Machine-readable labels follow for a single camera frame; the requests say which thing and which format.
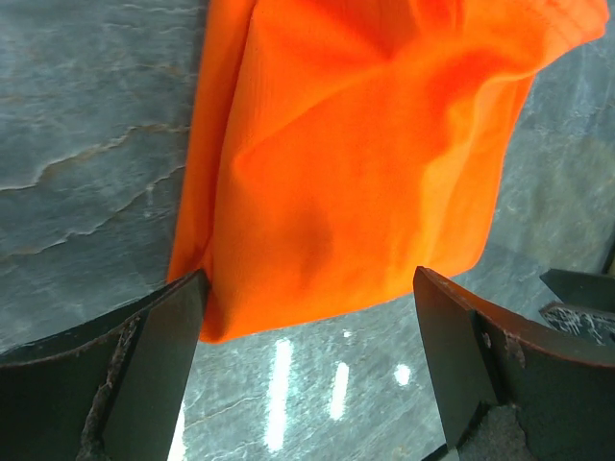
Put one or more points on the orange t-shirt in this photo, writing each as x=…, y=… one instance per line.
x=336, y=146

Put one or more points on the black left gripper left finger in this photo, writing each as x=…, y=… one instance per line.
x=108, y=389

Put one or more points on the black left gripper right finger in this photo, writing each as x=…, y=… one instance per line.
x=508, y=388

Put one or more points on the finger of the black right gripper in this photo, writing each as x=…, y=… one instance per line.
x=578, y=286
x=583, y=322

